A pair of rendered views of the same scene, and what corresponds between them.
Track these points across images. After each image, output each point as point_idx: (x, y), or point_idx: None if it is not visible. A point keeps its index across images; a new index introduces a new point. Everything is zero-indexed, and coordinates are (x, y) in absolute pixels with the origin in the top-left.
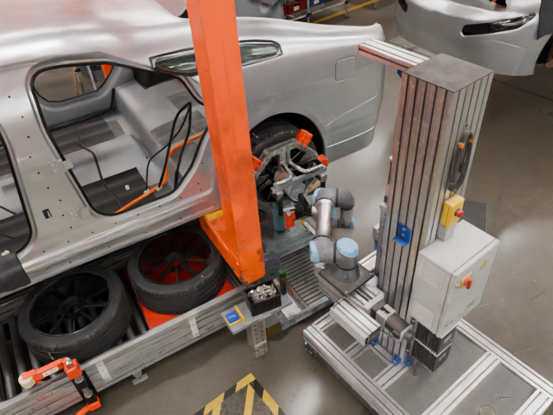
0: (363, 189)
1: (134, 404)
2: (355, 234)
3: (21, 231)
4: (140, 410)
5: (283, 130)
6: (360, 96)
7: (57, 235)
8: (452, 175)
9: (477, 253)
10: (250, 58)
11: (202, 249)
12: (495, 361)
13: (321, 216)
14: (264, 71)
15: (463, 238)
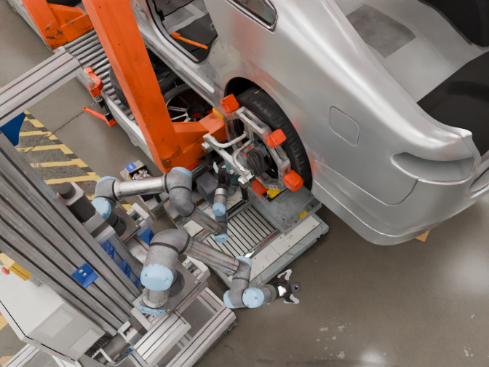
0: (412, 287)
1: (116, 145)
2: (319, 283)
3: (178, 3)
4: (111, 150)
5: (269, 111)
6: (361, 179)
7: (136, 14)
8: None
9: (9, 312)
10: (245, 4)
11: None
12: None
13: (142, 180)
14: (251, 31)
15: (33, 298)
